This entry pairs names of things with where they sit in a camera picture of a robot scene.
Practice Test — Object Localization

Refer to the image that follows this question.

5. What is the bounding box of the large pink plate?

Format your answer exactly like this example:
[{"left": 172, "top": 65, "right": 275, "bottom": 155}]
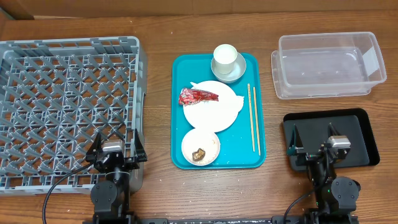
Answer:
[{"left": 182, "top": 80, "right": 241, "bottom": 133}]

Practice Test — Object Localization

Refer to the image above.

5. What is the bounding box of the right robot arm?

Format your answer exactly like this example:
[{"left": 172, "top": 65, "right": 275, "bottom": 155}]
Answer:
[{"left": 282, "top": 124, "right": 361, "bottom": 223}]

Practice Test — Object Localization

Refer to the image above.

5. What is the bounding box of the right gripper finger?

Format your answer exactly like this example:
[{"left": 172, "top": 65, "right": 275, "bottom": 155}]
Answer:
[
  {"left": 328, "top": 123, "right": 341, "bottom": 137},
  {"left": 287, "top": 124, "right": 303, "bottom": 156}
]

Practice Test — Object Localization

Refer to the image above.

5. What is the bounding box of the grey small saucer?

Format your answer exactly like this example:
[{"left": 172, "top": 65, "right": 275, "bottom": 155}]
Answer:
[{"left": 211, "top": 53, "right": 246, "bottom": 83}]

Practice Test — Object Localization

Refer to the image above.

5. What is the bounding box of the grey plastic dish rack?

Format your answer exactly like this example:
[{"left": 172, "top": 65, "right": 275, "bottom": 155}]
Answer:
[{"left": 1, "top": 36, "right": 147, "bottom": 196}]

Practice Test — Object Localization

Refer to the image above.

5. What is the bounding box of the teal plastic serving tray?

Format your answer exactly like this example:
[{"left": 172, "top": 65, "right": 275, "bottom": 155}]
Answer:
[{"left": 170, "top": 53, "right": 266, "bottom": 169}]

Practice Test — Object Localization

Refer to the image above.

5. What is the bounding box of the clear plastic waste bin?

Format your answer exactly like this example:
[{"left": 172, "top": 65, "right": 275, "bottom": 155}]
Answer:
[{"left": 271, "top": 32, "right": 387, "bottom": 100}]

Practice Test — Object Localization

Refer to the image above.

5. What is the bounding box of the white napkin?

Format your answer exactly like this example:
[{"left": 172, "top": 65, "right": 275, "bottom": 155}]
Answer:
[{"left": 183, "top": 80, "right": 244, "bottom": 113}]

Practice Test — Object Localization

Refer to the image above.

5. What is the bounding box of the brown food scrap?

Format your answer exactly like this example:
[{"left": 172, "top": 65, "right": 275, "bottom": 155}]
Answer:
[{"left": 192, "top": 148, "right": 206, "bottom": 162}]

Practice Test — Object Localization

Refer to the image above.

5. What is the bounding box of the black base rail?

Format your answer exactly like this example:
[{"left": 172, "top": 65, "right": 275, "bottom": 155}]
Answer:
[{"left": 82, "top": 214, "right": 360, "bottom": 224}]

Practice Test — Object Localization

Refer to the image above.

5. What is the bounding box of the white paper cup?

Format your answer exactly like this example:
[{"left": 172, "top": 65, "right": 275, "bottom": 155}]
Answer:
[{"left": 213, "top": 44, "right": 238, "bottom": 74}]

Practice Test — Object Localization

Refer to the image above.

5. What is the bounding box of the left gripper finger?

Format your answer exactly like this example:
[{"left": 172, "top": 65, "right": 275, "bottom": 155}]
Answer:
[
  {"left": 85, "top": 133, "right": 102, "bottom": 162},
  {"left": 133, "top": 129, "right": 147, "bottom": 162}
]

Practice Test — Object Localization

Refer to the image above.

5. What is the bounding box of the small pink bowl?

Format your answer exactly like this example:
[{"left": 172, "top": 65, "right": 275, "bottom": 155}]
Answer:
[{"left": 181, "top": 128, "right": 221, "bottom": 166}]

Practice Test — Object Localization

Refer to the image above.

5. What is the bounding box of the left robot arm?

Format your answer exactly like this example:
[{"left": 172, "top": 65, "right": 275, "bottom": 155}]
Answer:
[{"left": 86, "top": 130, "right": 147, "bottom": 224}]

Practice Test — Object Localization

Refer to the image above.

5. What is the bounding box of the black rectangular tray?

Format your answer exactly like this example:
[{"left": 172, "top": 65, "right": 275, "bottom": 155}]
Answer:
[{"left": 283, "top": 108, "right": 380, "bottom": 168}]

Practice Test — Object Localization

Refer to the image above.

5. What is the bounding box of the right wooden chopstick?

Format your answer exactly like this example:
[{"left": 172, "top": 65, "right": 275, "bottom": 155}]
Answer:
[{"left": 252, "top": 87, "right": 261, "bottom": 156}]

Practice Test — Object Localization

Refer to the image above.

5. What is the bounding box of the red snack wrapper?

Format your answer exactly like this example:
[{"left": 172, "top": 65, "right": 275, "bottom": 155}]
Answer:
[{"left": 178, "top": 88, "right": 219, "bottom": 105}]

